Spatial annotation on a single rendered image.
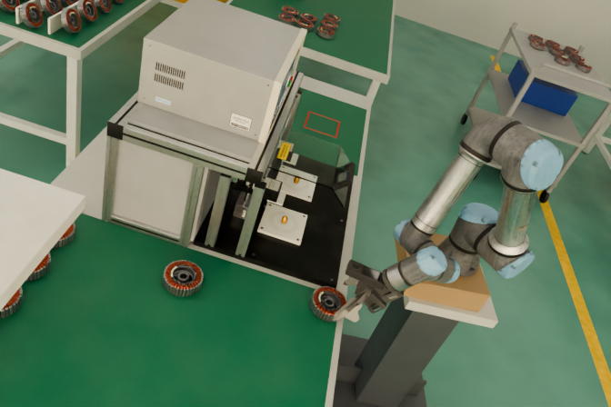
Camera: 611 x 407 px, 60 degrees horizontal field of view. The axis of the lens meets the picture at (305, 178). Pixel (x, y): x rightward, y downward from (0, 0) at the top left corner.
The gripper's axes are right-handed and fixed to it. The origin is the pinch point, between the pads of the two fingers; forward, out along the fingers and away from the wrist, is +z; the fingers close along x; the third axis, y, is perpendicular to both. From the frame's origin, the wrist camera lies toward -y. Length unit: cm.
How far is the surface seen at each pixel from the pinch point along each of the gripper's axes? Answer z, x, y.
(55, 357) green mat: 34, -46, -49
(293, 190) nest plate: 15, 44, -22
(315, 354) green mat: 4.6, -17.4, 1.7
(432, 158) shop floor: 44, 248, 84
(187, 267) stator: 23.4, -8.6, -37.4
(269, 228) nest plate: 15.4, 20.1, -23.3
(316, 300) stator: 3.7, -2.1, -4.2
